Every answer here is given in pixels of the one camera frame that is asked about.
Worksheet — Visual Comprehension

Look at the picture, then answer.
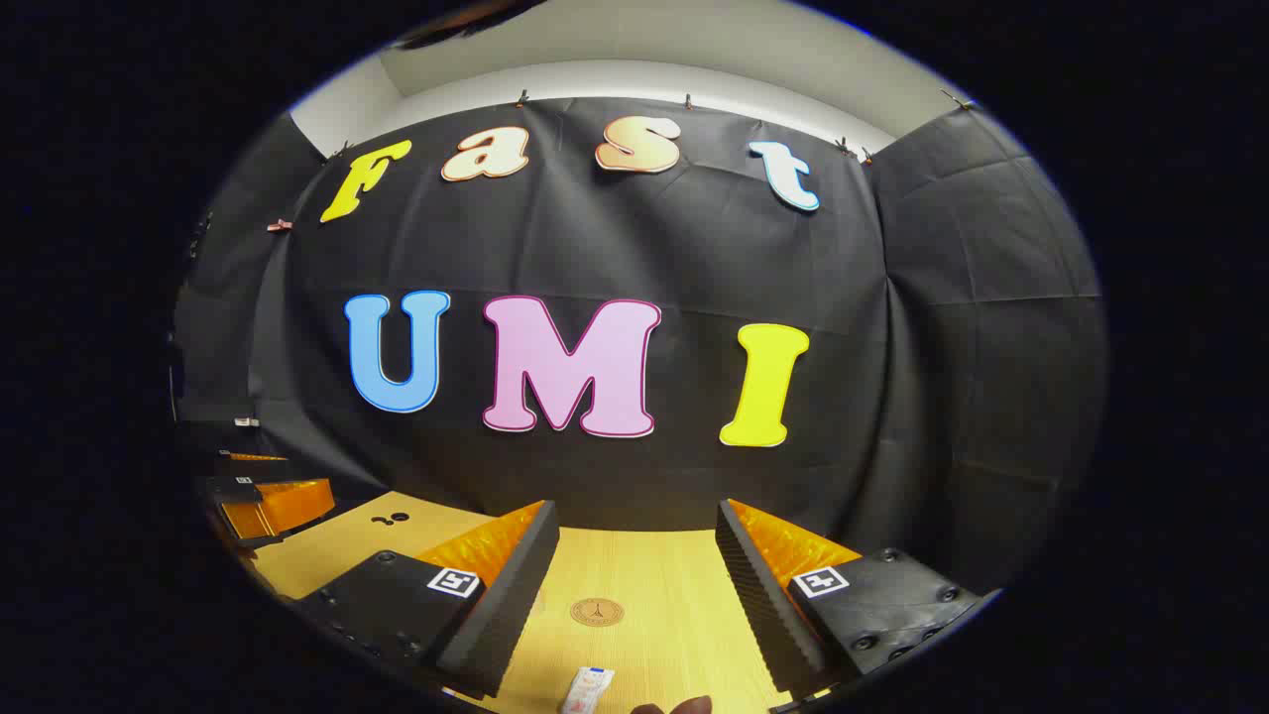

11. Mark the black backdrop cloth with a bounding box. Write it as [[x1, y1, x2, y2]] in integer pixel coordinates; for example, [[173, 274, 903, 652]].
[[173, 96, 1109, 596]]

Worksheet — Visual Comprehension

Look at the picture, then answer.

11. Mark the wooden desktop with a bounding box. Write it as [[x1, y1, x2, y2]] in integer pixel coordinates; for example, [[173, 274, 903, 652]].
[[243, 491, 794, 714]]

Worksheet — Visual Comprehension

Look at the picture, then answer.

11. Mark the white toothpaste tube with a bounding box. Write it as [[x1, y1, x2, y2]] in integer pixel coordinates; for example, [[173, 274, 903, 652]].
[[560, 666, 615, 714]]

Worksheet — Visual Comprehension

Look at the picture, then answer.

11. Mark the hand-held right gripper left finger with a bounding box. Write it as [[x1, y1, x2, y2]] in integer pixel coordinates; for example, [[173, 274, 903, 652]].
[[293, 499, 562, 700]]

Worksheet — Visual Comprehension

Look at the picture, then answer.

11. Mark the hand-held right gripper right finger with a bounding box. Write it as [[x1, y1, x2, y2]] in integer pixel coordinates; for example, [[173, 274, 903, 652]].
[[714, 499, 992, 700]]

